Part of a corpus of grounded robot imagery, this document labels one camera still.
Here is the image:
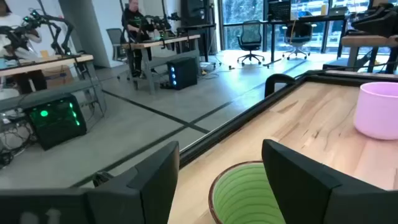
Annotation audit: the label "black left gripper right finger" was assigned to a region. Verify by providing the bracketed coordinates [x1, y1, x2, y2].
[261, 139, 398, 224]

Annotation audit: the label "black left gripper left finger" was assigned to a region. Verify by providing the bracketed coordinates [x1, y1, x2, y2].
[85, 141, 180, 224]

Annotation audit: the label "green ribbed mug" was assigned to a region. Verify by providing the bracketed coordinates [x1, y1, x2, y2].
[208, 161, 287, 224]

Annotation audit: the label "pink mug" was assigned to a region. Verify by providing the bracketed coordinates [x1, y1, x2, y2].
[353, 82, 398, 141]

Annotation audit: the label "black table clamp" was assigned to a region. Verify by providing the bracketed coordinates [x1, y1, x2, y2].
[264, 73, 296, 98]
[92, 170, 114, 188]

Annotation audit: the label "computer tower green lights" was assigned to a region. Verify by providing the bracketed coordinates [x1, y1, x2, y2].
[24, 93, 88, 151]

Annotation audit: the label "computer tower blue lights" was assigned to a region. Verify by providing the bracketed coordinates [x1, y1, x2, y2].
[167, 57, 199, 91]

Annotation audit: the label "cardboard box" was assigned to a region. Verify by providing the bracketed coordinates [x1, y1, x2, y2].
[42, 65, 75, 88]

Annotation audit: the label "wooden table grey legs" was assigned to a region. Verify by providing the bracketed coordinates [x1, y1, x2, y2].
[340, 34, 398, 74]
[123, 34, 201, 95]
[0, 54, 108, 118]

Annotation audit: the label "grey office chair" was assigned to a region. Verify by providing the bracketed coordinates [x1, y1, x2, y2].
[106, 27, 128, 63]

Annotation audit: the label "black office chair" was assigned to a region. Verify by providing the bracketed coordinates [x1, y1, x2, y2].
[236, 20, 266, 66]
[282, 21, 313, 60]

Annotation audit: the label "black desk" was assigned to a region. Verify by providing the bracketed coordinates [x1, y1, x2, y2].
[262, 14, 348, 68]

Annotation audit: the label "grey laptop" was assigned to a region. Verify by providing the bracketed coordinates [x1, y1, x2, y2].
[328, 6, 349, 17]

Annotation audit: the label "black cabinet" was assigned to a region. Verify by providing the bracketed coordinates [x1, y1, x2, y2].
[180, 0, 218, 56]

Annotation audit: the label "black metal table frame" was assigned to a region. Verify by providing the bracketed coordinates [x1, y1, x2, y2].
[178, 70, 398, 169]

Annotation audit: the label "black cable tangle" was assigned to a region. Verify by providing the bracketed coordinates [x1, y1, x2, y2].
[0, 123, 37, 167]

